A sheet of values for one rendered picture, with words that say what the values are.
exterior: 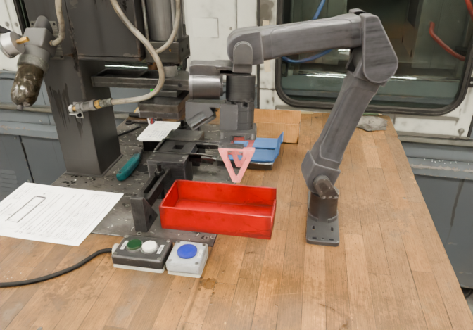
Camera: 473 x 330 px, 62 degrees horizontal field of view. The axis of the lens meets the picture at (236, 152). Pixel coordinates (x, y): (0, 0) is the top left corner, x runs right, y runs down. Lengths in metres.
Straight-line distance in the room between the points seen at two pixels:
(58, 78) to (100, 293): 0.56
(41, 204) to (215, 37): 0.92
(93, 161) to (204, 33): 0.74
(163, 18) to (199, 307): 0.62
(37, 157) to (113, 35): 1.40
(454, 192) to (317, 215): 0.98
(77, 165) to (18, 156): 1.21
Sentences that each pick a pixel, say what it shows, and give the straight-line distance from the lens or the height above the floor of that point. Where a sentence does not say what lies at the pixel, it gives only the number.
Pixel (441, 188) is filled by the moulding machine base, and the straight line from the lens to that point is 1.79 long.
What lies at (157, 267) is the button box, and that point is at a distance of 0.81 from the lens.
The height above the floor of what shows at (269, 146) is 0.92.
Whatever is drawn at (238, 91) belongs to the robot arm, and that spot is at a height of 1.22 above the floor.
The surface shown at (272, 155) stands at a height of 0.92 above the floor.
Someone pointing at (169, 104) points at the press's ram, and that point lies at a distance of 0.95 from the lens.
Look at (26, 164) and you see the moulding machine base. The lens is 2.38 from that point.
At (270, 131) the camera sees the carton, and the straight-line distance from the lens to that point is 1.28.
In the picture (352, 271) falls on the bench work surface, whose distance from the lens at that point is 0.83.
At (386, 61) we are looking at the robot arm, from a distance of 0.78.
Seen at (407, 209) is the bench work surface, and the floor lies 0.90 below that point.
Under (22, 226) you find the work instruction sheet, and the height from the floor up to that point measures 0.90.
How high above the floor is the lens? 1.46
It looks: 27 degrees down
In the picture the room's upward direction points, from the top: 1 degrees counter-clockwise
